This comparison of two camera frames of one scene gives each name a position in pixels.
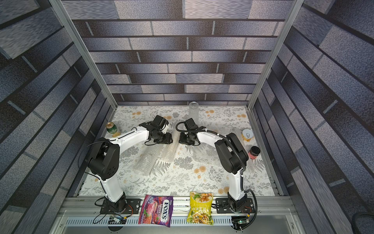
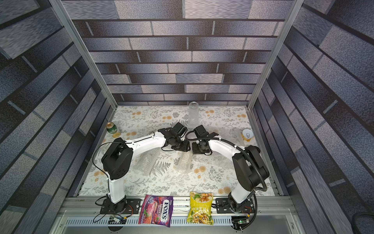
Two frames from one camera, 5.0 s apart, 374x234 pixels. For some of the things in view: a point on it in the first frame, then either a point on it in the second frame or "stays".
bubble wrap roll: x=145 y=157 stays
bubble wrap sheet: x=205 y=153 stays
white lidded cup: x=247 y=134 stays
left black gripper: x=168 y=139 to x=186 y=147
